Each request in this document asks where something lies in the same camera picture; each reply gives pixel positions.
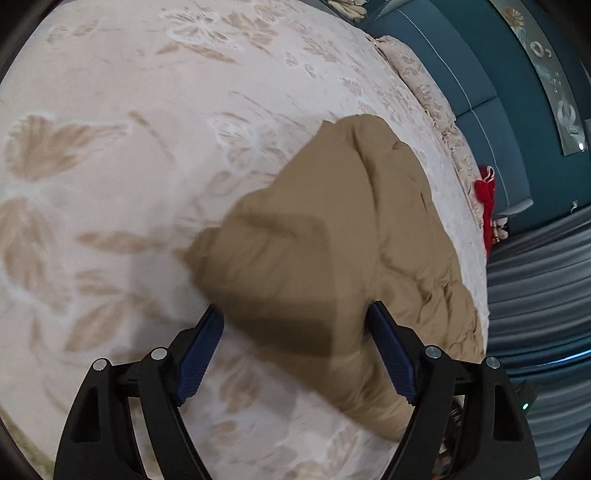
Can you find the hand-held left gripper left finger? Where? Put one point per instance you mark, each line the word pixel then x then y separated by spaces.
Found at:
pixel 203 350

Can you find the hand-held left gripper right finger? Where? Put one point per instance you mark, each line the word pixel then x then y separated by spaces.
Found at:
pixel 392 355

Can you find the tan padded jacket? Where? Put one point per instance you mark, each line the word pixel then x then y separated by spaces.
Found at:
pixel 323 207

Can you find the grey curtain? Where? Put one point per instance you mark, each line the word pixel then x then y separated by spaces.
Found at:
pixel 540 300

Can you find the plush dolls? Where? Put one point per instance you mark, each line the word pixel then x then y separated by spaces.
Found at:
pixel 499 230

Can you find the red garment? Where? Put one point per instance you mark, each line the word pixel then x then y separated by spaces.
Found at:
pixel 485 194

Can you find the beige floral pillow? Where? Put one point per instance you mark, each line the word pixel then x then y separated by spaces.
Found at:
pixel 466 175
pixel 415 78

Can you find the white floral bedspread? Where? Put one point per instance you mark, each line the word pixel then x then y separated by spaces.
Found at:
pixel 115 138

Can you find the blue padded headboard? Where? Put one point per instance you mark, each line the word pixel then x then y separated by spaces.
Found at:
pixel 466 69

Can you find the folded floral cloth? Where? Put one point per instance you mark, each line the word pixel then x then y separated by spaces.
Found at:
pixel 348 7

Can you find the floral wall picture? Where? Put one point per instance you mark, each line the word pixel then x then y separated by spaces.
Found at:
pixel 549 78

